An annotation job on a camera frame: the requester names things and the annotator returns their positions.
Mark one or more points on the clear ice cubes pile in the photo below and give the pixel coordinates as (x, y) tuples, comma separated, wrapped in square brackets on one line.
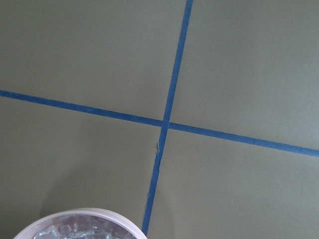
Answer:
[(83, 227)]

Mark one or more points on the pink bowl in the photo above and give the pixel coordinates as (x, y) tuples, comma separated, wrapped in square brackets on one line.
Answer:
[(30, 230)]

